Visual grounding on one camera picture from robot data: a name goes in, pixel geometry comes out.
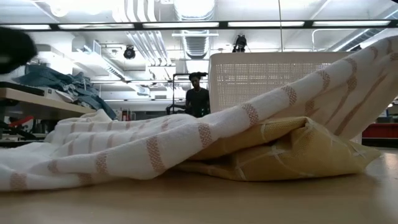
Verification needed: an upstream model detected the white striped towel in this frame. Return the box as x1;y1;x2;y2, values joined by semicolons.
0;35;398;192

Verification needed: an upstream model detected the orange towel with white grid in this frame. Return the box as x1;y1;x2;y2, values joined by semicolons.
175;116;382;182

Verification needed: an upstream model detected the blue grey fabric cover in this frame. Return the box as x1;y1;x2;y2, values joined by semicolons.
14;63;118;119

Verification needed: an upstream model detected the wooden workbench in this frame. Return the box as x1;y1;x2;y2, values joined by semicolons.
0;81;97;122

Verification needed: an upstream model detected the black ceiling spotlight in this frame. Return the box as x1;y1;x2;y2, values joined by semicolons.
123;45;137;60

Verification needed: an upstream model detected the person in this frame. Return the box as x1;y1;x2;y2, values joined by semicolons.
185;72;211;118

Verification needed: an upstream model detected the white perforated plastic basket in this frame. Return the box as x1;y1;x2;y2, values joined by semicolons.
208;51;352;114

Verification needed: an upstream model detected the red black tool case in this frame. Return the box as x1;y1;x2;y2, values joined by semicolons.
362;123;398;140

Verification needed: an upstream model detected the silver ventilation duct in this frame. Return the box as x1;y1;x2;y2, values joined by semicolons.
172;0;218;58

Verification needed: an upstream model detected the black overhead camera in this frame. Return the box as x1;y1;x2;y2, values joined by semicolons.
231;34;249;53

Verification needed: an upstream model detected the thin grey hanging cable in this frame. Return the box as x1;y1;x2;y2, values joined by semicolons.
277;0;283;52

